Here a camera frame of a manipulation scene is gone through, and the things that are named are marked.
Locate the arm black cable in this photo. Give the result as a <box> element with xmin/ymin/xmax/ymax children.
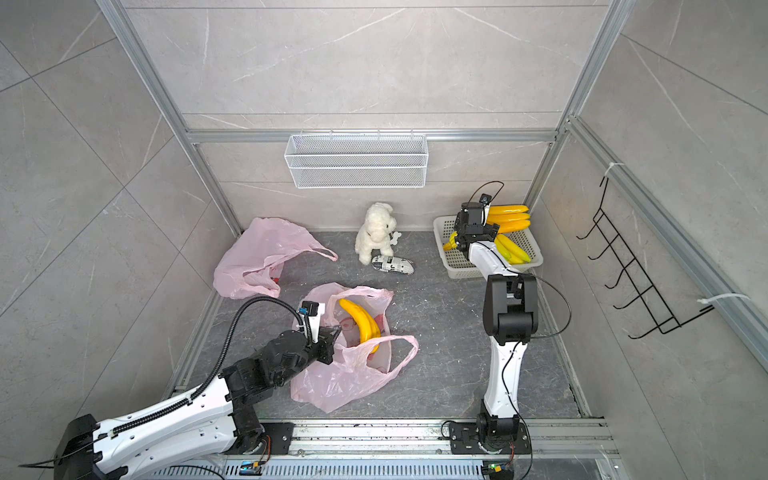
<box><xmin>467</xmin><ymin>180</ymin><xmax>573</xmax><ymax>480</ymax></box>
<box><xmin>107</xmin><ymin>295</ymin><xmax>301</xmax><ymax>439</ymax></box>

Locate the orange-yellow banana bunch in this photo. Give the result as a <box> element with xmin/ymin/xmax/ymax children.
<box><xmin>339</xmin><ymin>299</ymin><xmax>381</xmax><ymax>344</ymax></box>

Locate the pink plastic bag with print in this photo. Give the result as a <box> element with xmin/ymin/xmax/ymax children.
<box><xmin>290</xmin><ymin>283</ymin><xmax>419</xmax><ymax>413</ymax></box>

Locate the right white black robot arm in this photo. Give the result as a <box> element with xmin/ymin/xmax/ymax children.
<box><xmin>454</xmin><ymin>194</ymin><xmax>538</xmax><ymax>453</ymax></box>

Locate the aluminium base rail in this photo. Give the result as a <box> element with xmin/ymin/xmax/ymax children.
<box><xmin>143</xmin><ymin>419</ymin><xmax>629</xmax><ymax>479</ymax></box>

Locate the white plastic basket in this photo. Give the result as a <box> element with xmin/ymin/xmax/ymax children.
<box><xmin>433</xmin><ymin>214</ymin><xmax>544</xmax><ymax>280</ymax></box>

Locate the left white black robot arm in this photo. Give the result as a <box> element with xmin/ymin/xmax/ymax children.
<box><xmin>53</xmin><ymin>327</ymin><xmax>341</xmax><ymax>479</ymax></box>

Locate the plain pink plastic bag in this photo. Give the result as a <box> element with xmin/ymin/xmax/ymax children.
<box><xmin>213</xmin><ymin>218</ymin><xmax>338</xmax><ymax>300</ymax></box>

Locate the white plush toy dog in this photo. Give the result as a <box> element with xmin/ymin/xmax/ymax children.
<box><xmin>355</xmin><ymin>202</ymin><xmax>399</xmax><ymax>265</ymax></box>

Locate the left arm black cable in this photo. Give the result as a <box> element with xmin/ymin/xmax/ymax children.
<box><xmin>107</xmin><ymin>295</ymin><xmax>301</xmax><ymax>439</ymax></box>

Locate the black wire hook rack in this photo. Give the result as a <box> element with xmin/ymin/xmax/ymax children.
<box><xmin>576</xmin><ymin>177</ymin><xmax>715</xmax><ymax>340</ymax></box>

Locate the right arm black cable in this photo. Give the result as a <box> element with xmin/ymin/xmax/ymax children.
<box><xmin>467</xmin><ymin>180</ymin><xmax>573</xmax><ymax>480</ymax></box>

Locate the yellow-green banana bunch right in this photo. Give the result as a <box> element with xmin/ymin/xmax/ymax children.
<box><xmin>494</xmin><ymin>234</ymin><xmax>531</xmax><ymax>265</ymax></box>

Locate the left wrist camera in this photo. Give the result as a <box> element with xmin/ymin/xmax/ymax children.
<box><xmin>298</xmin><ymin>300</ymin><xmax>325</xmax><ymax>344</ymax></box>

